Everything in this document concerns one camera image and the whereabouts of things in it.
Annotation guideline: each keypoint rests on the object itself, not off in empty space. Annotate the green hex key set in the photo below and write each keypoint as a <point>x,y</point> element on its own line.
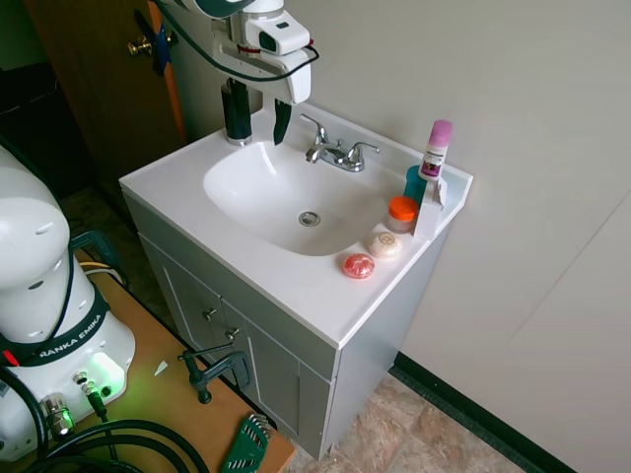
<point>245,446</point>

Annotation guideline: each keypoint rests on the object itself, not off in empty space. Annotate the jar with orange lid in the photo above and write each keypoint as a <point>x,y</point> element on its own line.
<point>401,214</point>

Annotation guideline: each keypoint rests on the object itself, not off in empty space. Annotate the blue tape strip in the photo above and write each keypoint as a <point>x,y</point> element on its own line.
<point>162,47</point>

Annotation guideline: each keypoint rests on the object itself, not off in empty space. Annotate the white round soap bar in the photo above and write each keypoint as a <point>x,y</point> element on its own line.
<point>384,244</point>

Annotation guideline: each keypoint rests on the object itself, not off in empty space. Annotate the dark metal C-clamp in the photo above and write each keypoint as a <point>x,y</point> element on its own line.
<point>217,369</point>

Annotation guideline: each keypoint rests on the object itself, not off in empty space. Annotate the brown wooden door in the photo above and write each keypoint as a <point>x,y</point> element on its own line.
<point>98,74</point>

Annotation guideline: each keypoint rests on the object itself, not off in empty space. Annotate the metal cabinet knob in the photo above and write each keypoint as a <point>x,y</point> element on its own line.
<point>232,333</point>
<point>210,314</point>

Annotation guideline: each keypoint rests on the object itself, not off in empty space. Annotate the small white paper scrap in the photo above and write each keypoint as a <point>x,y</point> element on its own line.
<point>161,368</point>

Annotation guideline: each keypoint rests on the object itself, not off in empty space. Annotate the grey vanity cabinet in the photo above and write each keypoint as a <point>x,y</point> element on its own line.
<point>365,355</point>

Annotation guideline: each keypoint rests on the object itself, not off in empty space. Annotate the white vanity sink top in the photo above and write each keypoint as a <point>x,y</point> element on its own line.
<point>276,187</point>

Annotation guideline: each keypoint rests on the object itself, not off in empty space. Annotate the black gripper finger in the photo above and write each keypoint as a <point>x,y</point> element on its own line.
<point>281,123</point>

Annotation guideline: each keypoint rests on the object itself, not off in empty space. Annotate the chrome faucet spout and base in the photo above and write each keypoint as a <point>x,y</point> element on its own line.
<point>335,155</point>

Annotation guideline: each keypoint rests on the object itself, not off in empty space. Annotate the white cardboard box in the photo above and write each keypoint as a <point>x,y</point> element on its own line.
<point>426,217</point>

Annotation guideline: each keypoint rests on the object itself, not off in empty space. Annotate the red round soap bar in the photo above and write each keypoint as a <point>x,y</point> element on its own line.
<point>359,266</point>

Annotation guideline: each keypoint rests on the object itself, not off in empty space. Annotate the brass door knob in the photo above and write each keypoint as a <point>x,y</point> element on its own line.
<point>139,47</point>

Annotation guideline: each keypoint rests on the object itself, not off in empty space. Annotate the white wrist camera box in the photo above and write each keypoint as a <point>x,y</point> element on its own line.
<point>281,34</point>

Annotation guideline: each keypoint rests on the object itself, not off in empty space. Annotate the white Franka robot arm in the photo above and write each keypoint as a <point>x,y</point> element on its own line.
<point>34,236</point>

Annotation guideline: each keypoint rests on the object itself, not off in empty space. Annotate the black bottle with silver base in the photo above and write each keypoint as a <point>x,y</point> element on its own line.
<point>237,115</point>

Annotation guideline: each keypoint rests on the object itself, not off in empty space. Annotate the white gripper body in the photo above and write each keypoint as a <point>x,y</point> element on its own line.
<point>296,74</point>

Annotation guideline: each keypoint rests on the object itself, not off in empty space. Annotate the pink capped deodorant stick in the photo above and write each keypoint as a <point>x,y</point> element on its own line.
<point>436,148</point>

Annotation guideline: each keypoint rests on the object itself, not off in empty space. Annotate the black baseboard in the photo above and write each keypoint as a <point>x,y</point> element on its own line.
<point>493,419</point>

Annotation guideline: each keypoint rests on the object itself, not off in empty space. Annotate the teal plastic cup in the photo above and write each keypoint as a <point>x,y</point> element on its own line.
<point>413,184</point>

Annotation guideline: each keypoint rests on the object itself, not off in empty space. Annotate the chrome sink drain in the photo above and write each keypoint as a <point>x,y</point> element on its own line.
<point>309,218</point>

